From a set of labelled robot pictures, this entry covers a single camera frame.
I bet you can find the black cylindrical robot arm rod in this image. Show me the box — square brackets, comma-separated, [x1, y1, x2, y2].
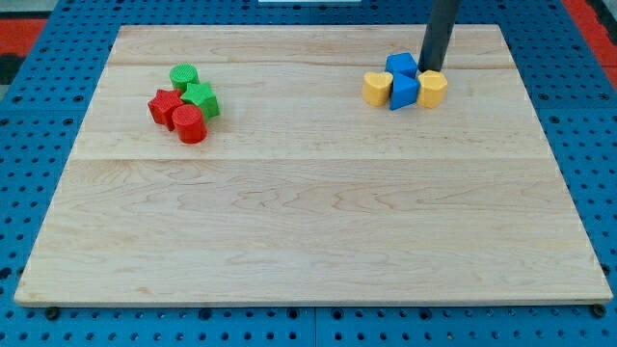
[418, 0, 461, 72]

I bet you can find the light wooden board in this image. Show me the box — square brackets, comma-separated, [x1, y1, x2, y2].
[14, 24, 613, 307]

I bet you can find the yellow heart block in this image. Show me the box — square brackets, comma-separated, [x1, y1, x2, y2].
[362, 71, 393, 107]

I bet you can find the blue triangular prism block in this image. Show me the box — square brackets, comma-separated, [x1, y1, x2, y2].
[389, 72, 419, 110]

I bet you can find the red cylinder block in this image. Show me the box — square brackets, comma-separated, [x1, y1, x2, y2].
[172, 104, 207, 144]

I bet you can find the green star block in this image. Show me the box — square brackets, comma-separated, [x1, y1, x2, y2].
[180, 82, 220, 120]

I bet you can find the blue cube block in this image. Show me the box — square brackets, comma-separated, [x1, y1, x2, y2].
[385, 52, 417, 79]

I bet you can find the yellow pentagon block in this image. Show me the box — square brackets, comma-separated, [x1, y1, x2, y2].
[416, 70, 448, 108]

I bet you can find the red star block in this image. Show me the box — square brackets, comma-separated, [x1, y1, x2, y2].
[148, 89, 184, 131]

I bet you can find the green cylinder block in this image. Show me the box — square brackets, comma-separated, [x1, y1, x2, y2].
[169, 63, 200, 92]

